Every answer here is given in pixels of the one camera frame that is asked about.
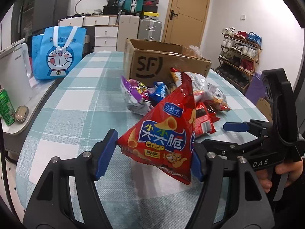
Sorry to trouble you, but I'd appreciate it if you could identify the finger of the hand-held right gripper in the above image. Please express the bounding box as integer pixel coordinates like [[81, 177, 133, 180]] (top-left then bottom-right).
[[223, 119, 277, 139], [202, 137, 265, 160]]

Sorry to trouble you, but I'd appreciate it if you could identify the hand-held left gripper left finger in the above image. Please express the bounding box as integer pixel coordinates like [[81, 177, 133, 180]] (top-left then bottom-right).
[[22, 128, 119, 229]]

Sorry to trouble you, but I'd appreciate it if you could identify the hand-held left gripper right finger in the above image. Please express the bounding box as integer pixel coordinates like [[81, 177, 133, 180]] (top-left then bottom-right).
[[186, 143, 275, 229]]

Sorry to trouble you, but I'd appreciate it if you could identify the small dark red snack packet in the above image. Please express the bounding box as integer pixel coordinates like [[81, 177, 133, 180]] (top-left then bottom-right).
[[194, 102, 221, 137]]

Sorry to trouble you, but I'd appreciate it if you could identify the silver red snack bag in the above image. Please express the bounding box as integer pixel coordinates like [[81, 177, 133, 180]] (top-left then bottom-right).
[[207, 83, 231, 112]]

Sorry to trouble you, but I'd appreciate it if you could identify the red triangular snack bag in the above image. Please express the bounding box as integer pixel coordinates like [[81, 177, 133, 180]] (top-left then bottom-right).
[[116, 72, 196, 185]]

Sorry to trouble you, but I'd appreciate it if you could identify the red white snack bag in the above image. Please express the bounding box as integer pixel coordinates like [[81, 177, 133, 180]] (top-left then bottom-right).
[[170, 67, 215, 105]]

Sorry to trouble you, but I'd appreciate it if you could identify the purple snack bag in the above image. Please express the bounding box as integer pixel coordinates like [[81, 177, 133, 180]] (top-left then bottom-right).
[[120, 76, 153, 116]]

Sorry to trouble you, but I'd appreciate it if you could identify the blue snack packet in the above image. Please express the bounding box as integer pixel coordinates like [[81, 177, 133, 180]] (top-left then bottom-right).
[[150, 81, 171, 105]]

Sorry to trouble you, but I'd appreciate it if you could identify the clear bread bag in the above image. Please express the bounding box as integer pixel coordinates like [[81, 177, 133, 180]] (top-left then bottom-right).
[[182, 45, 203, 59]]

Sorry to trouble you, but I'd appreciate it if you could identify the brown cardboard box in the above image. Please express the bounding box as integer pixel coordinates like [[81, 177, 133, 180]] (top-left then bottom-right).
[[123, 38, 212, 86]]

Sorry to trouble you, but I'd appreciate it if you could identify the person's right hand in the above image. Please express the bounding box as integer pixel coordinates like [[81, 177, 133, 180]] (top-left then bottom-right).
[[257, 159, 303, 193]]

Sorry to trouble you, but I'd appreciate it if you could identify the small cardboard floor box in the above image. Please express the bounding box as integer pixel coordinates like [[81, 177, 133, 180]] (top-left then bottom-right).
[[256, 98, 273, 122]]

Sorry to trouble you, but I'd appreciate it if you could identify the checked teal white tablecloth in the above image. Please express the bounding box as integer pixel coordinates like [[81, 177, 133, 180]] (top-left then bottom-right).
[[15, 51, 270, 229]]

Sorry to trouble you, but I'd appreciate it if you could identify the wooden shoe rack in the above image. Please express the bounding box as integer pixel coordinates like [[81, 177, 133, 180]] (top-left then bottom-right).
[[216, 27, 262, 93]]

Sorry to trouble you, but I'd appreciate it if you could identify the group of shoes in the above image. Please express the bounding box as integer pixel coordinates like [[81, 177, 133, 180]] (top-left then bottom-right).
[[218, 27, 262, 72]]

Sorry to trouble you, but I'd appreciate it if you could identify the white side table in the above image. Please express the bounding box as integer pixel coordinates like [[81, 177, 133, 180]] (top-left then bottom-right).
[[0, 76, 62, 153]]

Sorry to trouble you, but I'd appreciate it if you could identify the small grey case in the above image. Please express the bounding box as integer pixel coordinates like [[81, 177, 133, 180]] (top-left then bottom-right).
[[15, 105, 29, 123]]

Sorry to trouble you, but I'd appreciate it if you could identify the blue cartoon tote bag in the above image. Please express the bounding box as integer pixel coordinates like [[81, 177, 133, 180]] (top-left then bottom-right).
[[32, 26, 87, 80]]

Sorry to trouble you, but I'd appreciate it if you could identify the green drink can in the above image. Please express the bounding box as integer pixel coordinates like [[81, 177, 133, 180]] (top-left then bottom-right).
[[0, 88, 16, 126]]

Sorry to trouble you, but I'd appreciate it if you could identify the wooden door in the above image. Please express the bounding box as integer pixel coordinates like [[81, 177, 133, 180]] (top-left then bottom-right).
[[161, 0, 212, 48]]

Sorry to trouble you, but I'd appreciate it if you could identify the white drawer cabinet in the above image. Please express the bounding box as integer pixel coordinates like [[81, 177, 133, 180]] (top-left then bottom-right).
[[58, 15, 119, 52]]

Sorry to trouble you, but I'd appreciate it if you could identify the white floor appliance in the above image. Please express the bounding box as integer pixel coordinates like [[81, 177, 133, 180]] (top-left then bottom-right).
[[0, 38, 34, 105]]

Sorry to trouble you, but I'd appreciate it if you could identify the cream suitcase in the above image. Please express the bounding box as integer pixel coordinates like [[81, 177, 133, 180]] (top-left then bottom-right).
[[116, 15, 140, 52]]

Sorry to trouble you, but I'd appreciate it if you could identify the silver suitcase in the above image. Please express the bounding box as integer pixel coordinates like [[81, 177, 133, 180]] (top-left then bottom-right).
[[138, 19, 163, 41]]

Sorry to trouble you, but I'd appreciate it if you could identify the black bag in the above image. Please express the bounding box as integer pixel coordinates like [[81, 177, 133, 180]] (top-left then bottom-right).
[[103, 3, 123, 16]]

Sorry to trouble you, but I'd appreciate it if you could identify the stack of shoe boxes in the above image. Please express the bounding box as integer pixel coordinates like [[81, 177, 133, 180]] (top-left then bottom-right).
[[142, 0, 159, 19]]

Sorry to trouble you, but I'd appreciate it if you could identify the dark grey refrigerator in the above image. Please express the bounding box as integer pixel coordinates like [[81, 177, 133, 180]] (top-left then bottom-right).
[[33, 0, 72, 32]]

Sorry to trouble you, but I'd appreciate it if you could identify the dark glass cabinet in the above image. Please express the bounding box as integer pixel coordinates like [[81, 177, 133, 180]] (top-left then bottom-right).
[[11, 0, 41, 41]]

